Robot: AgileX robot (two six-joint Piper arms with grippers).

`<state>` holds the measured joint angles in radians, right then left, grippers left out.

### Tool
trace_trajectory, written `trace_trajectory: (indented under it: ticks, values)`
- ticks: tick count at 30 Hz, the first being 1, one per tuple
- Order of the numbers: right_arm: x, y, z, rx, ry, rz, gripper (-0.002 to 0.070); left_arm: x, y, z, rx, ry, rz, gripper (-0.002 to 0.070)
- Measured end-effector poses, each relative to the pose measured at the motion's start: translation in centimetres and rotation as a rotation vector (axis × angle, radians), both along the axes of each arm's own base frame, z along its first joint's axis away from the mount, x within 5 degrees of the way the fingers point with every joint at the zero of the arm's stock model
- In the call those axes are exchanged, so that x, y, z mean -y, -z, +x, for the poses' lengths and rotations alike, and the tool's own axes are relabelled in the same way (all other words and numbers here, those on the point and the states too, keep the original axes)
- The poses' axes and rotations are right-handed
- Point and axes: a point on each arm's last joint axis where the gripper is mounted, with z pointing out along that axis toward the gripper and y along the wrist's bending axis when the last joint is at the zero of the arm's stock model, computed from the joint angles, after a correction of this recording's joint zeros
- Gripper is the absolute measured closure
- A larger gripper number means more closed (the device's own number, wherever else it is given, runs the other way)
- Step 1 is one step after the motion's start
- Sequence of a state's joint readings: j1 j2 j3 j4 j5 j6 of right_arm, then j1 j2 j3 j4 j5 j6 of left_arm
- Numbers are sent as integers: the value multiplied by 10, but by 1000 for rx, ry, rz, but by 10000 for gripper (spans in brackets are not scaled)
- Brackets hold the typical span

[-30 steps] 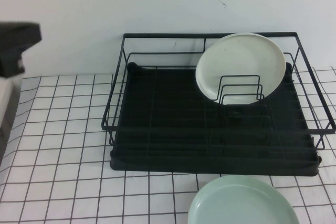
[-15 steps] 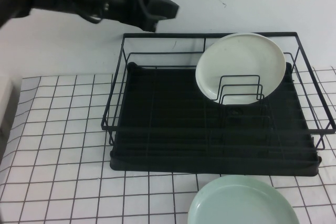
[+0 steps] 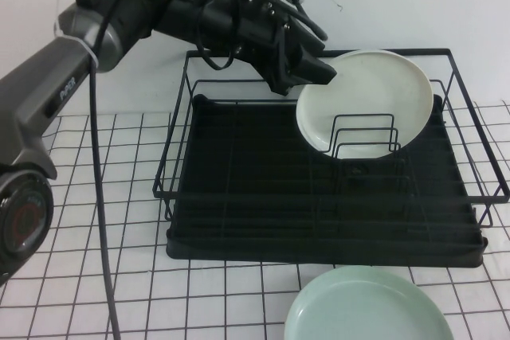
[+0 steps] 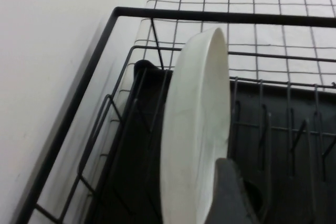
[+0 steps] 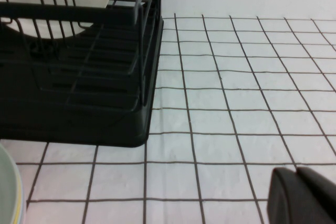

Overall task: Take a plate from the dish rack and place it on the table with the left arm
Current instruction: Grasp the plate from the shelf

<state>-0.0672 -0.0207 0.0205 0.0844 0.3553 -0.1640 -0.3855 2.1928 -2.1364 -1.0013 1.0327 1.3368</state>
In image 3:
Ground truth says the pale green round plate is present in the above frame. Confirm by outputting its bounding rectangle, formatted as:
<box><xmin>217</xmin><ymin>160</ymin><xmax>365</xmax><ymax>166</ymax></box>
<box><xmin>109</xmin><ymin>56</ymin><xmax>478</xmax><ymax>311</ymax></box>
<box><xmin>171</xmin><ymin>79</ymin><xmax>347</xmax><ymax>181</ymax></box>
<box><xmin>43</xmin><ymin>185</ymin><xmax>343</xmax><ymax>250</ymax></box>
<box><xmin>282</xmin><ymin>264</ymin><xmax>456</xmax><ymax>340</ymax></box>

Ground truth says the thin black cable loop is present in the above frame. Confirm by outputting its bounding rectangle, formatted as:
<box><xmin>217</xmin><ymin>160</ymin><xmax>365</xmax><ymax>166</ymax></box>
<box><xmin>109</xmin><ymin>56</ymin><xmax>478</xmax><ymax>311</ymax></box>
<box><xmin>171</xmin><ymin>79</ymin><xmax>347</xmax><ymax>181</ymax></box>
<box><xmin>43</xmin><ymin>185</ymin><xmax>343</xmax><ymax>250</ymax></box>
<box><xmin>195</xmin><ymin>0</ymin><xmax>241</xmax><ymax>72</ymax></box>

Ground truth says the black plastic drip tray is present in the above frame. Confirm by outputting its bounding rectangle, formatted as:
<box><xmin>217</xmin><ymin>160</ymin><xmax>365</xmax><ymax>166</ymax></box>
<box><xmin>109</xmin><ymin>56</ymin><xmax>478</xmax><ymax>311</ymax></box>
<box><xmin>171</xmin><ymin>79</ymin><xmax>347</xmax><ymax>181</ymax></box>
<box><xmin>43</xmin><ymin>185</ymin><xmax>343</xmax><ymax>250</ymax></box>
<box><xmin>166</xmin><ymin>92</ymin><xmax>490</xmax><ymax>270</ymax></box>

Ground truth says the white zip tie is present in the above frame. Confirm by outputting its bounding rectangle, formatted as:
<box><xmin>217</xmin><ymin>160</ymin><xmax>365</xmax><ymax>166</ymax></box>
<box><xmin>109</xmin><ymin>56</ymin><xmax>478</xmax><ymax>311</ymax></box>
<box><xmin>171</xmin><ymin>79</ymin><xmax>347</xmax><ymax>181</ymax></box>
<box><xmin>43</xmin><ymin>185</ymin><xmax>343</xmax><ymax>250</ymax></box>
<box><xmin>53</xmin><ymin>23</ymin><xmax>100</xmax><ymax>68</ymax></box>

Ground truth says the thick black cable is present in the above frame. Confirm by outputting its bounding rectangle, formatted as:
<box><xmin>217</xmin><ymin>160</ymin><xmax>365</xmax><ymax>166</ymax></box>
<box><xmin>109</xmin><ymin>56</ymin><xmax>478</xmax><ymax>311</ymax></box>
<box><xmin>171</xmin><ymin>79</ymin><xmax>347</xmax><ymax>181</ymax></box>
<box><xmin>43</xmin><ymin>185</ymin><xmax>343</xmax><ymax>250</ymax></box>
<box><xmin>88</xmin><ymin>0</ymin><xmax>330</xmax><ymax>340</ymax></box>

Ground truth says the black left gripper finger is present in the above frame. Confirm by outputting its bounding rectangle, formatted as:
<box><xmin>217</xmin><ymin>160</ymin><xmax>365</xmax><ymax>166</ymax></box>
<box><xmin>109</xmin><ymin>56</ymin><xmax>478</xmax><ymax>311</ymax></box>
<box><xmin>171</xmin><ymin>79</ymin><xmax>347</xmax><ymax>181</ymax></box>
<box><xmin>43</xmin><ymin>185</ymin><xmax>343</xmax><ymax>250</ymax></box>
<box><xmin>294</xmin><ymin>47</ymin><xmax>339</xmax><ymax>87</ymax></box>
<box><xmin>273</xmin><ymin>76</ymin><xmax>306</xmax><ymax>97</ymax></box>

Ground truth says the black wire dish rack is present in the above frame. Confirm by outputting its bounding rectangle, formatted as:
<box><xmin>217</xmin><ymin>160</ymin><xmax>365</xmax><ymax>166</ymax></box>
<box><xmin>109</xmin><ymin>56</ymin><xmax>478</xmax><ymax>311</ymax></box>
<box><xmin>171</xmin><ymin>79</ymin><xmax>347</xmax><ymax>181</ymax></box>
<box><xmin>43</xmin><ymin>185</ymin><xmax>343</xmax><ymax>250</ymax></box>
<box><xmin>153</xmin><ymin>48</ymin><xmax>510</xmax><ymax>233</ymax></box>

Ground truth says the white black-grid tablecloth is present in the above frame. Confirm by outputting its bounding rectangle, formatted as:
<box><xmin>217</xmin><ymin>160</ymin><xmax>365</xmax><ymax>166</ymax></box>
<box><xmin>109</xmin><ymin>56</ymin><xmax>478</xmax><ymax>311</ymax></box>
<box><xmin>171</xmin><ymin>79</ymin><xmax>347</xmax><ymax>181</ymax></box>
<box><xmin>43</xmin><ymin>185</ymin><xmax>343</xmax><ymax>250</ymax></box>
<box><xmin>0</xmin><ymin>103</ymin><xmax>510</xmax><ymax>340</ymax></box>

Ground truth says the white round plate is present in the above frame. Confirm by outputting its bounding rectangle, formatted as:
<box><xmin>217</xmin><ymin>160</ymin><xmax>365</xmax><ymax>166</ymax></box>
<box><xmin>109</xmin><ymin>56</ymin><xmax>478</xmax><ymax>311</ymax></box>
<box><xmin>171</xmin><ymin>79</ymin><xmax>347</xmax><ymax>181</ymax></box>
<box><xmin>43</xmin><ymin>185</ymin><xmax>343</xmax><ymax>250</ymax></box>
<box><xmin>295</xmin><ymin>49</ymin><xmax>435</xmax><ymax>160</ymax></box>

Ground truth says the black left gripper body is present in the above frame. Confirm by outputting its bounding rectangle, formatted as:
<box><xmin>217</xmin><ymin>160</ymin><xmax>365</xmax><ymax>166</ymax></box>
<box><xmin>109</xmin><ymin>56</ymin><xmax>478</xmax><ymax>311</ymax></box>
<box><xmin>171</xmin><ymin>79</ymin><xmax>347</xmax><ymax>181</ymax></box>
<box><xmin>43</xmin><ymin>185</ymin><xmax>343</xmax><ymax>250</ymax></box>
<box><xmin>233</xmin><ymin>0</ymin><xmax>299</xmax><ymax>78</ymax></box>

